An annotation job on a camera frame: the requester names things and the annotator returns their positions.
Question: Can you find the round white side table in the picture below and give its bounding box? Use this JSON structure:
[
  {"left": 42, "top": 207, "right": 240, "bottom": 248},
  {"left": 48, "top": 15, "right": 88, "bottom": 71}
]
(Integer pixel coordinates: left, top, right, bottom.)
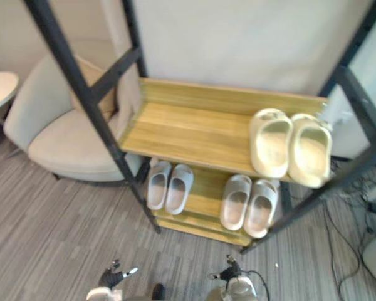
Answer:
[{"left": 0, "top": 71, "right": 20, "bottom": 132}]

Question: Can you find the tan seat cushion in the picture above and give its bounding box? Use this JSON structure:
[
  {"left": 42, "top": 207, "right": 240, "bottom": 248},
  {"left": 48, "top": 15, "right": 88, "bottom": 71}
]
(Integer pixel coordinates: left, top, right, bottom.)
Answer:
[{"left": 70, "top": 56, "right": 118, "bottom": 119}]

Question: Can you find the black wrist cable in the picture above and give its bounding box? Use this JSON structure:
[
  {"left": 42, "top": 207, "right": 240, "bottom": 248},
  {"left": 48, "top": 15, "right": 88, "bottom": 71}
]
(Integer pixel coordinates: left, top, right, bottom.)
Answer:
[{"left": 239, "top": 270, "right": 270, "bottom": 301}]

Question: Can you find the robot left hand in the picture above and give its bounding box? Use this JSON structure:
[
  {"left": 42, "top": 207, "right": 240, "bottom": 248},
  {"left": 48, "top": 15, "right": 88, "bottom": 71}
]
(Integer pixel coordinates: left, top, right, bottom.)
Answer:
[{"left": 100, "top": 258, "right": 139, "bottom": 288}]

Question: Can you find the beige upholstered armchair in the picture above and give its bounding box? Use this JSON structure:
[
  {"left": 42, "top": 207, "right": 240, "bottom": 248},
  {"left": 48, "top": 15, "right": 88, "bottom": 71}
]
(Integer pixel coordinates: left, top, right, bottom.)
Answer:
[{"left": 3, "top": 0, "right": 147, "bottom": 186}]

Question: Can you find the narrow wooden rack shelf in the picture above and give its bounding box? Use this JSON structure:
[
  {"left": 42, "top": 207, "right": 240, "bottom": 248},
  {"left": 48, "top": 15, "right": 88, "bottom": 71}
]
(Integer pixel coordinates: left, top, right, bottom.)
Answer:
[{"left": 149, "top": 156, "right": 283, "bottom": 248}]

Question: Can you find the wide wooden rack shelf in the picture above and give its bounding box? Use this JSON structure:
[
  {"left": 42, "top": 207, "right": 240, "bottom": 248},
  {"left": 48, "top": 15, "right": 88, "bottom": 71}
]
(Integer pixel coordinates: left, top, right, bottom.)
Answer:
[{"left": 118, "top": 77, "right": 330, "bottom": 184}]

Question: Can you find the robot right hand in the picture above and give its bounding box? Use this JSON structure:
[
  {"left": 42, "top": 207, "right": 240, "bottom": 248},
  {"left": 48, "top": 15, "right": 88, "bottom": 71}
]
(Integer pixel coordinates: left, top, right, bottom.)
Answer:
[{"left": 207, "top": 254, "right": 243, "bottom": 283}]

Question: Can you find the black metal shoe rack frame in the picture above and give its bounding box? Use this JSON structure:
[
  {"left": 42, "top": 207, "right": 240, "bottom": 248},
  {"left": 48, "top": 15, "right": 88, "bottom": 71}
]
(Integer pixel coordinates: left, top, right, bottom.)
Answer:
[{"left": 23, "top": 0, "right": 376, "bottom": 255}]

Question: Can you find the beige-grey slipper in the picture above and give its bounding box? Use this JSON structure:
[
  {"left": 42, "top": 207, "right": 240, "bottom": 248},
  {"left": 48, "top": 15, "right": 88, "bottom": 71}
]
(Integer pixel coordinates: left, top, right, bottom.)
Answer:
[
  {"left": 219, "top": 174, "right": 253, "bottom": 231},
  {"left": 243, "top": 179, "right": 280, "bottom": 240}
]

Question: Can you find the long black floor cable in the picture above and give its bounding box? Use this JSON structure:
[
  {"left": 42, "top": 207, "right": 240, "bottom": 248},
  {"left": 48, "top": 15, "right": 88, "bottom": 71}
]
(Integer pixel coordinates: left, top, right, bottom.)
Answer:
[{"left": 323, "top": 199, "right": 369, "bottom": 294}]

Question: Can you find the pale blue-grey slipper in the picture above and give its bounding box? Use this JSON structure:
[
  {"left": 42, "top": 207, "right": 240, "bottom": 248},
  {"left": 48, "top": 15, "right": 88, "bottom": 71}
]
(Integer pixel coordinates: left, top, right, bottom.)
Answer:
[
  {"left": 164, "top": 164, "right": 195, "bottom": 216},
  {"left": 146, "top": 160, "right": 173, "bottom": 211}
]

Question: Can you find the cream foam slipper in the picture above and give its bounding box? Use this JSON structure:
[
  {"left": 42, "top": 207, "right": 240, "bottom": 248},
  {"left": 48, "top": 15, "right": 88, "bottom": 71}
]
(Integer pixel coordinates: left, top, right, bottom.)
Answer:
[
  {"left": 288, "top": 113, "right": 334, "bottom": 189},
  {"left": 249, "top": 108, "right": 294, "bottom": 179}
]

